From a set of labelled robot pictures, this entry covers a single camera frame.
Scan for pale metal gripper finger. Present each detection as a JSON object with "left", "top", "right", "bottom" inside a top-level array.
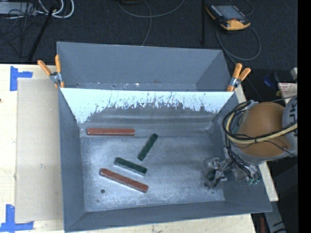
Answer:
[
  {"left": 206, "top": 169, "right": 228, "bottom": 188},
  {"left": 205, "top": 157, "right": 224, "bottom": 171}
]

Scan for grey metal bin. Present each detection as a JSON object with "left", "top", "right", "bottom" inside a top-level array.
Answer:
[{"left": 56, "top": 41, "right": 273, "bottom": 233}]

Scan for dark green flat block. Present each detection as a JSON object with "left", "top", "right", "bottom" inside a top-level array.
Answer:
[
  {"left": 113, "top": 157, "right": 148, "bottom": 177},
  {"left": 137, "top": 133, "right": 159, "bottom": 162}
]

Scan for red-brown flat block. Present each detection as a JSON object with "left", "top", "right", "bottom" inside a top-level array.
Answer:
[
  {"left": 86, "top": 127, "right": 136, "bottom": 137},
  {"left": 99, "top": 167, "right": 149, "bottom": 194}
]

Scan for pale wood flat board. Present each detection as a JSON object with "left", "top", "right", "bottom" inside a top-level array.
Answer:
[{"left": 15, "top": 78, "right": 65, "bottom": 224}]

